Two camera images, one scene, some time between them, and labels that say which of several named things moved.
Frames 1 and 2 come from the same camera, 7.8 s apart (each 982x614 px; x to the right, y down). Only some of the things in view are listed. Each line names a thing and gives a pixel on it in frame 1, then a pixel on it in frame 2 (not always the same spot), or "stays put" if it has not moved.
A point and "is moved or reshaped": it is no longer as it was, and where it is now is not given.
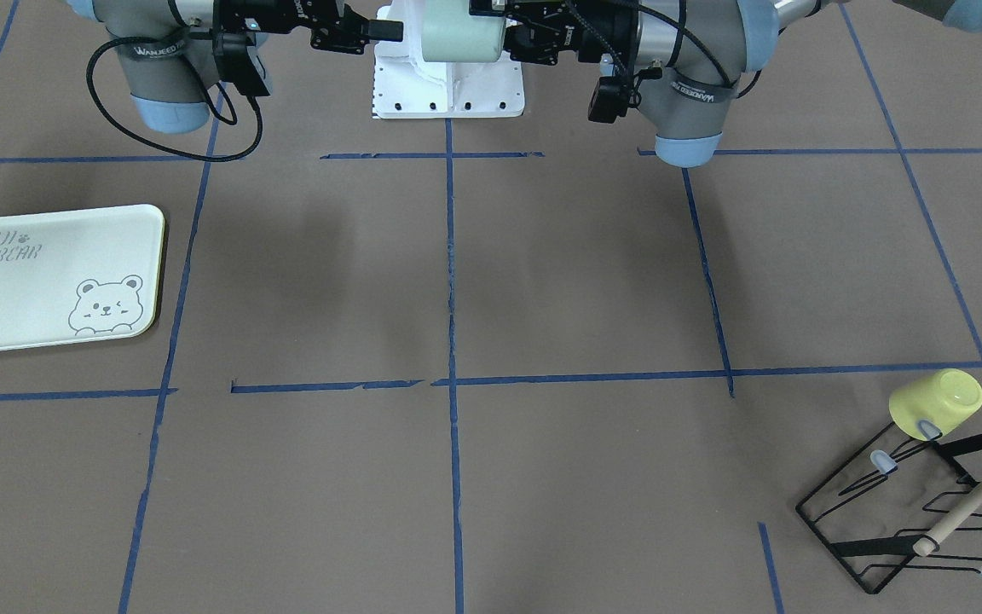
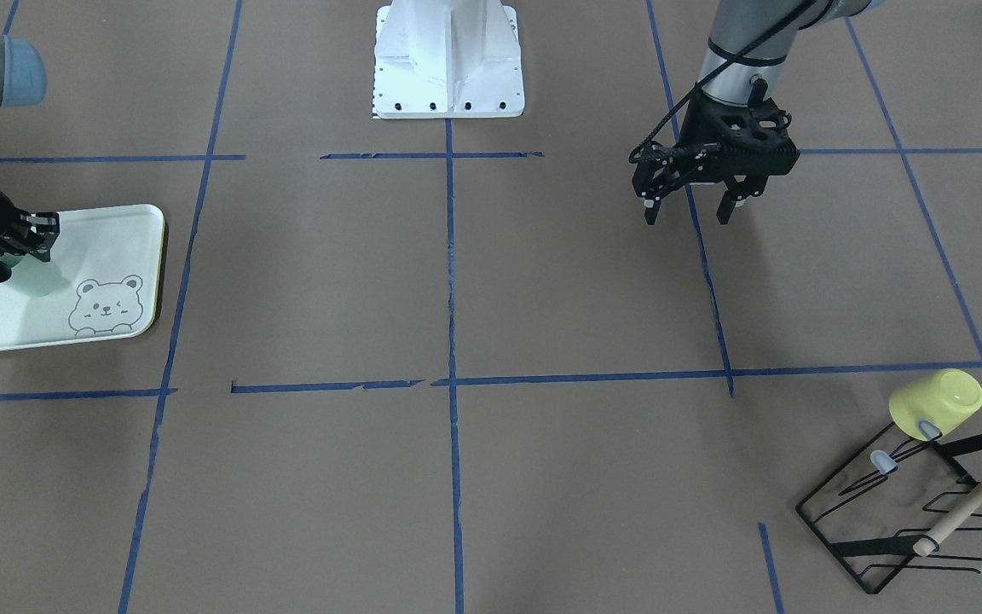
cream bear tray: [33, 281] stays put
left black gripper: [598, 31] → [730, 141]
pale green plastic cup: [450, 33] is moved or reshaped
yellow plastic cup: [944, 397] stays put
